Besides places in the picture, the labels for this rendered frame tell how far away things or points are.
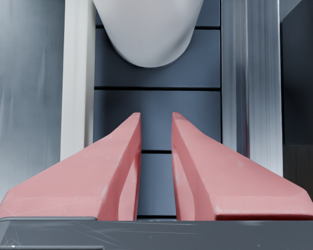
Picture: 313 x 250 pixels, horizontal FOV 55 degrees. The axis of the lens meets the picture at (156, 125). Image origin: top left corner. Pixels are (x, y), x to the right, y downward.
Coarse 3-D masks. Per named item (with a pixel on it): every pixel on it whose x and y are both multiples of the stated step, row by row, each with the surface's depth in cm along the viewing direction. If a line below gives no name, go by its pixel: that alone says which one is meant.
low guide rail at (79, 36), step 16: (80, 0) 15; (80, 16) 15; (80, 32) 15; (64, 48) 15; (80, 48) 15; (64, 64) 15; (80, 64) 15; (64, 80) 15; (80, 80) 15; (64, 96) 15; (80, 96) 15; (64, 112) 15; (80, 112) 15; (64, 128) 15; (80, 128) 15; (64, 144) 15; (80, 144) 15
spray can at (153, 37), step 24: (96, 0) 12; (120, 0) 10; (144, 0) 10; (168, 0) 10; (192, 0) 11; (120, 24) 12; (144, 24) 12; (168, 24) 12; (192, 24) 14; (120, 48) 16; (144, 48) 14; (168, 48) 15
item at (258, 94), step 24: (240, 0) 11; (264, 0) 10; (240, 24) 11; (264, 24) 10; (240, 48) 11; (264, 48) 10; (240, 72) 11; (264, 72) 10; (240, 96) 11; (264, 96) 10; (240, 120) 11; (264, 120) 10; (240, 144) 11; (264, 144) 10
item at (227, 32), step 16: (224, 0) 19; (224, 16) 19; (224, 32) 19; (224, 48) 19; (224, 64) 19; (224, 80) 19; (224, 96) 18; (224, 112) 18; (224, 128) 18; (224, 144) 18
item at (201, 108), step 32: (96, 32) 19; (96, 64) 18; (128, 64) 18; (192, 64) 18; (96, 96) 18; (128, 96) 18; (160, 96) 18; (192, 96) 18; (96, 128) 18; (160, 128) 18; (160, 160) 18; (160, 192) 18
